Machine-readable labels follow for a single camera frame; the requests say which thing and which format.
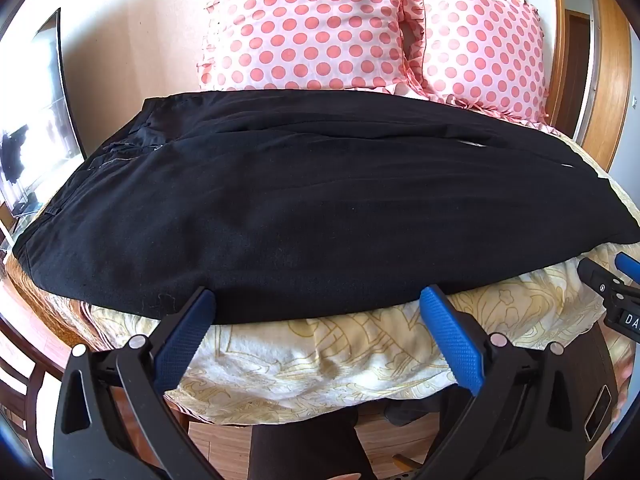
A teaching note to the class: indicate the wooden door frame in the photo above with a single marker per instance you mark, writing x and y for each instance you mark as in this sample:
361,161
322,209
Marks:
607,60

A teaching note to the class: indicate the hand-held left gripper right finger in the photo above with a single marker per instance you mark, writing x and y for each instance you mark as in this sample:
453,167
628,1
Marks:
452,340

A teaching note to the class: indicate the wooden chair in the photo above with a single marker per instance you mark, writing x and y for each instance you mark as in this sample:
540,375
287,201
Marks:
20,395

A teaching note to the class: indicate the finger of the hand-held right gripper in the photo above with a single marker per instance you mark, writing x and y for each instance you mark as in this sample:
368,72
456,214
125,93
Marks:
629,266
597,280

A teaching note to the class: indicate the pink polka dot pillow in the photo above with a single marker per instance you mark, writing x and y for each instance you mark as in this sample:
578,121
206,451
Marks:
480,45
310,25

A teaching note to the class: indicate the wall-mounted television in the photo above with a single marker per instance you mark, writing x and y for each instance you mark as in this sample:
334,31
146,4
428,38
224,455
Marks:
40,110

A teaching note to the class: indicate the black pants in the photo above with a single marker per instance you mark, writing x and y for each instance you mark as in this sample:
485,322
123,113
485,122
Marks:
300,210

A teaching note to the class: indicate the yellow patterned blanket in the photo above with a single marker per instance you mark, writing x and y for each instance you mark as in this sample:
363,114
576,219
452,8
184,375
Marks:
310,355

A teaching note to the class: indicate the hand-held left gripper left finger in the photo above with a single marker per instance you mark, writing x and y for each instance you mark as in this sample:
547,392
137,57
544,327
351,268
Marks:
182,340

